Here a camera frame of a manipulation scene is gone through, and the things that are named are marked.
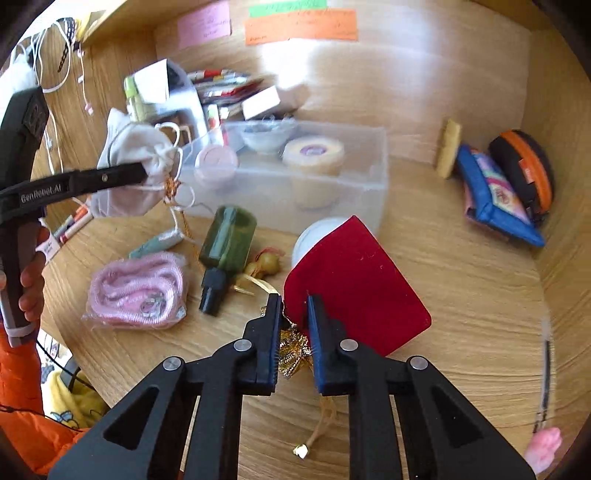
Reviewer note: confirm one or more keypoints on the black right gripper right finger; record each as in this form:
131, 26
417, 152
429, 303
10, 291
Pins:
406, 419

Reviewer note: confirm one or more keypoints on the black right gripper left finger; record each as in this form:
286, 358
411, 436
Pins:
183, 419

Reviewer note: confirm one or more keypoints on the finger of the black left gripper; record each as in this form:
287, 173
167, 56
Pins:
94, 180

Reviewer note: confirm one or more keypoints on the white drawstring pouch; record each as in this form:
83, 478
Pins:
128, 141

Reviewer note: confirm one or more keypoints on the teal small tube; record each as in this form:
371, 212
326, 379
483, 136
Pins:
159, 243

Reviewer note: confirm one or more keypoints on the red velvet pouch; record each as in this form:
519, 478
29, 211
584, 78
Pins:
360, 286

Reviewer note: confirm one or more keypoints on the white round plastic jar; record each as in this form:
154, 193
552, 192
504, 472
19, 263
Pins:
312, 235

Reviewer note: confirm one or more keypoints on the orange sleeve forearm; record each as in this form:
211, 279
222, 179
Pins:
40, 441

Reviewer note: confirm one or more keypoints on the left hand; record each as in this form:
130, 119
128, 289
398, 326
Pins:
31, 303

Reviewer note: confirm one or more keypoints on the brown ceramic mug with lid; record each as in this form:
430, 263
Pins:
185, 134

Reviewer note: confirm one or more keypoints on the white folded paper stand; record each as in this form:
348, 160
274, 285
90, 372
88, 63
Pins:
165, 92

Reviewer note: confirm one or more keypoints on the small gourd charm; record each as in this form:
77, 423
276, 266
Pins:
265, 263

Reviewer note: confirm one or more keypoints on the pink round case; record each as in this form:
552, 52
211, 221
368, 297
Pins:
215, 166

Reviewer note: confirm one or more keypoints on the green glass bottle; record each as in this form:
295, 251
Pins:
224, 253

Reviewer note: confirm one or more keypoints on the black pen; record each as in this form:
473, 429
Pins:
542, 413

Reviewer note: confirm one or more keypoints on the stack of booklets and pens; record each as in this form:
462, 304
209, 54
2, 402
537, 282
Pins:
224, 87

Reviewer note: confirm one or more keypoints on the white floral bowl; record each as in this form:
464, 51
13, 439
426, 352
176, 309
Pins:
267, 137

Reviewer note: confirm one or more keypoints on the white cardboard box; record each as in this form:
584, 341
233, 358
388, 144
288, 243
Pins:
262, 103

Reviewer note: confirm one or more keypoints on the clear plastic storage bin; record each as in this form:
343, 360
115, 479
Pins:
288, 174

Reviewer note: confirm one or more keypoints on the pink sticky note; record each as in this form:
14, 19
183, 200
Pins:
204, 25

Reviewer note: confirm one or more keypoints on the yellow cream jar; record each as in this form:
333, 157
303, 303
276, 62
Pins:
314, 163

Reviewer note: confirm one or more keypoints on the blue patchwork pouch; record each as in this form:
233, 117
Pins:
494, 201

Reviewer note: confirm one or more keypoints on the green sticky note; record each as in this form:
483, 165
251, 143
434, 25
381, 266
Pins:
278, 7

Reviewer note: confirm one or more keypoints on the yellow lotion tube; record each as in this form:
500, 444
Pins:
450, 142

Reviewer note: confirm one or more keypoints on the black orange zip case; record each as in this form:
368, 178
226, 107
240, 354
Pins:
527, 167

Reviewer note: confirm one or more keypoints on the orange sticky note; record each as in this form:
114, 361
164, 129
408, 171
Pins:
315, 24

